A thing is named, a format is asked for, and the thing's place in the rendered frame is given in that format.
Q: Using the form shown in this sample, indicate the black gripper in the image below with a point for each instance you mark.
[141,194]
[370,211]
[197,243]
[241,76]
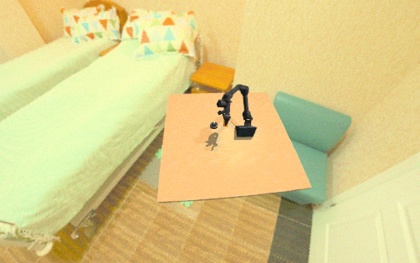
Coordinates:
[227,116]

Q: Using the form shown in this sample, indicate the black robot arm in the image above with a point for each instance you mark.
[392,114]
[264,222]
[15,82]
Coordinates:
[226,102]

